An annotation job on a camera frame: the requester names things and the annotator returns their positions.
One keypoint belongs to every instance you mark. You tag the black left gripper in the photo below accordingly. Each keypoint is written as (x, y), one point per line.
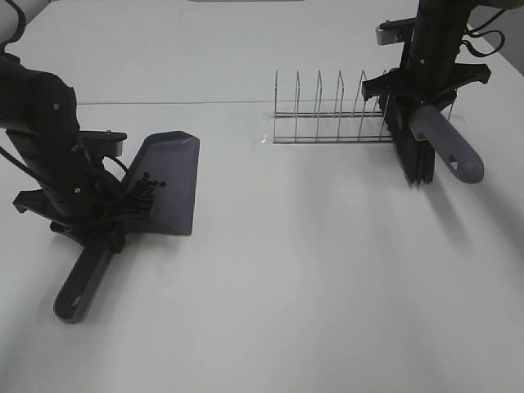
(76, 191)

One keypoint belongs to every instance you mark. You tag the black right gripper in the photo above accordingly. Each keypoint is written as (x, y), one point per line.
(428, 63)

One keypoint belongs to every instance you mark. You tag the pile of coffee beans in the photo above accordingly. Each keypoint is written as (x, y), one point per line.
(145, 192)

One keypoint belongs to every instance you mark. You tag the purple hand brush black bristles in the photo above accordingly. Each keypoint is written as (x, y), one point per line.
(421, 132)

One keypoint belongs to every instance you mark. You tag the purple dustpan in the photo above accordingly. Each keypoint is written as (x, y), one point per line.
(170, 156)

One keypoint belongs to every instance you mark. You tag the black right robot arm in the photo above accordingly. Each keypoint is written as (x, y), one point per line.
(467, 6)

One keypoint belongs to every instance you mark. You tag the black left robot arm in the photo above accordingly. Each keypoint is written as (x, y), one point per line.
(37, 103)

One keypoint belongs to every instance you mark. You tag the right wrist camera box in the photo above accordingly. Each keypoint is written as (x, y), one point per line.
(395, 31)

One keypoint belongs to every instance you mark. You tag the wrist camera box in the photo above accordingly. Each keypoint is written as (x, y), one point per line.
(103, 143)
(395, 31)

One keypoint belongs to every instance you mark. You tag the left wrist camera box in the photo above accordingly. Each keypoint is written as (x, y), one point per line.
(103, 143)

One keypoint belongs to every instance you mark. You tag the metal wire rack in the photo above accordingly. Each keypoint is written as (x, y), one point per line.
(341, 119)

